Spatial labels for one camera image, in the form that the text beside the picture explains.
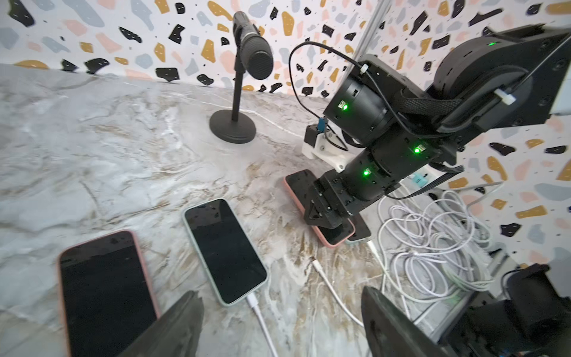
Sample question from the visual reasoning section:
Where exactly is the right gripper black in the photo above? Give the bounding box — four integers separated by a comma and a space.
304, 167, 400, 228

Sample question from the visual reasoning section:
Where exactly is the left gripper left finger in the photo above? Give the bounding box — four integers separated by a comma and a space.
120, 291, 205, 357

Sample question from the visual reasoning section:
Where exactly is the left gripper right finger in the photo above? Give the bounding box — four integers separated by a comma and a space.
361, 286, 446, 356

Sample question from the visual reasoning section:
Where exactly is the pink-cased phone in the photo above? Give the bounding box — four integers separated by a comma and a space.
284, 170, 355, 248
57, 230, 160, 356

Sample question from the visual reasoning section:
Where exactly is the mint-cased phone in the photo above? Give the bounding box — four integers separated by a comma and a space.
346, 214, 372, 244
182, 199, 269, 306

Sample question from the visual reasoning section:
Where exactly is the white charging cable phone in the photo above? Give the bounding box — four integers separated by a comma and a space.
311, 259, 364, 328
246, 293, 279, 357
369, 182, 503, 324

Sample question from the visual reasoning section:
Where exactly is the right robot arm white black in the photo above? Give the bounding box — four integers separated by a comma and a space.
304, 25, 570, 228

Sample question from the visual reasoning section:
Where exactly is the white power strip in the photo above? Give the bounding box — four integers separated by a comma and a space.
400, 165, 451, 193

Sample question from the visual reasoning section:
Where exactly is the black desktop microphone on stand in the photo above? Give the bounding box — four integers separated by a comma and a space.
209, 11, 274, 144

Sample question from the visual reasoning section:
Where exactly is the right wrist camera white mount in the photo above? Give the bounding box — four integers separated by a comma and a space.
301, 118, 355, 173

